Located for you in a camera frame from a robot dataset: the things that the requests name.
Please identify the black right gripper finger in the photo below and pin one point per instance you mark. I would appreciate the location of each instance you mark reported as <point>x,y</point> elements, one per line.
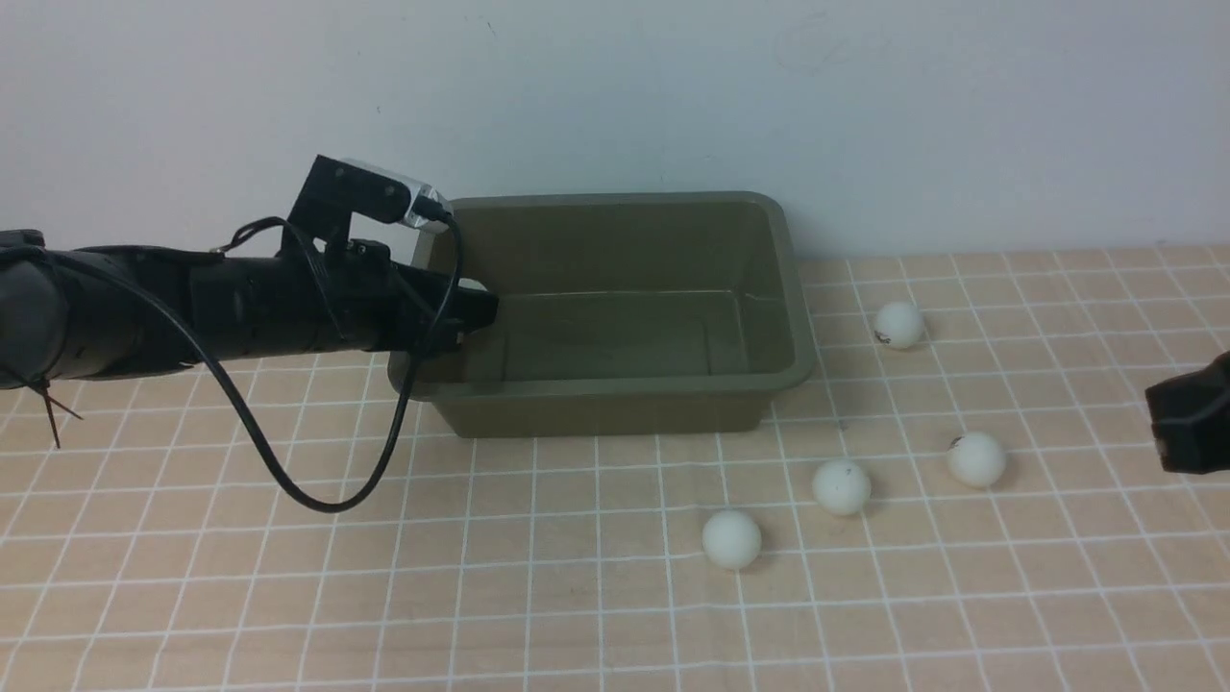
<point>1193,400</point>
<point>1195,445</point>

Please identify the white ping-pong ball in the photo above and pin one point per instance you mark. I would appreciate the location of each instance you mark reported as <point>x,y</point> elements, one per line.
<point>731,540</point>
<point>976,459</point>
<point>841,487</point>
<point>898,325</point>

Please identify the checkered peach tablecloth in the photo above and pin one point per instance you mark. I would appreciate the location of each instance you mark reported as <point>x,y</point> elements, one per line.
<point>153,551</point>

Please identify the olive green plastic bin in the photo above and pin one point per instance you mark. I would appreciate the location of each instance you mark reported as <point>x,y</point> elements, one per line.
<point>629,313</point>

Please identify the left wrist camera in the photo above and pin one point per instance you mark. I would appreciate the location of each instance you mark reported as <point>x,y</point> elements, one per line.
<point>333,191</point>

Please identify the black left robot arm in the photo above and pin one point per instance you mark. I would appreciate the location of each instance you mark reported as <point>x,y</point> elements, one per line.
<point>126,312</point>

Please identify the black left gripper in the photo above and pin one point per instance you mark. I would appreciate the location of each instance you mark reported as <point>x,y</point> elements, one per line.
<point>366,302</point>

